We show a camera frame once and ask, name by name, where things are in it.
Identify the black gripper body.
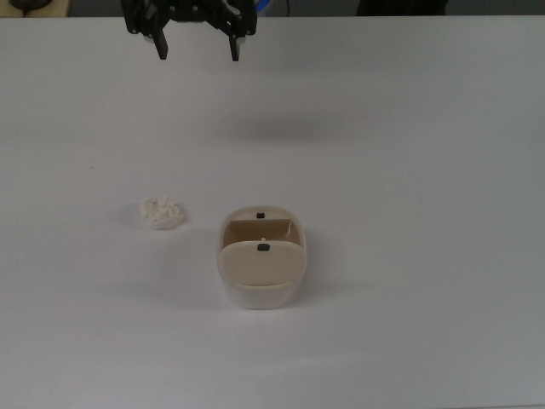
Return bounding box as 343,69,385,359
167,0,226,25

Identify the wooden desk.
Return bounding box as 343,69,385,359
0,0,72,19

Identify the white paper trash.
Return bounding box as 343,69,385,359
139,194,187,232

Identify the small cream bin with lid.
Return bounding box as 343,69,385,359
216,205,308,310

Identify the dark bulky object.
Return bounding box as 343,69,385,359
355,0,449,17

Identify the dark round object on desk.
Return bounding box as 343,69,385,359
8,0,53,12

